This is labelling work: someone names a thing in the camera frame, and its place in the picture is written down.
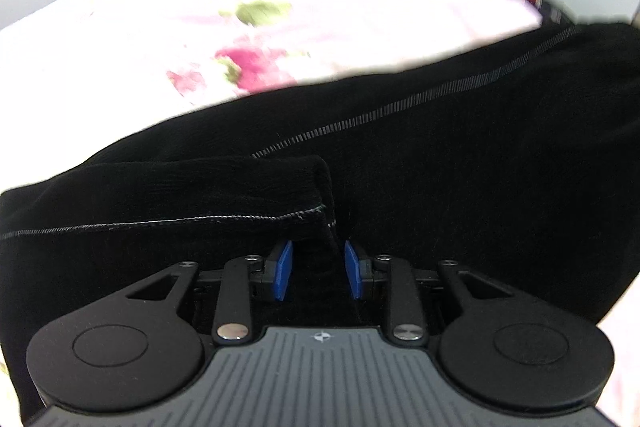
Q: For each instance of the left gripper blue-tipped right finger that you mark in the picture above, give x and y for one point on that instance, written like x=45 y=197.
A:
x=386 y=295

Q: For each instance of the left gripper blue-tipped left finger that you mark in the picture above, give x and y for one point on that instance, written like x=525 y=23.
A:
x=250 y=287

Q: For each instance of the black velvet pants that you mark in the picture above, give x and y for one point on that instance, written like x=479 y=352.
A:
x=520 y=159

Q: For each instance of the pink floral bed quilt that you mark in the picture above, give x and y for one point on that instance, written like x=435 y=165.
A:
x=80 y=75

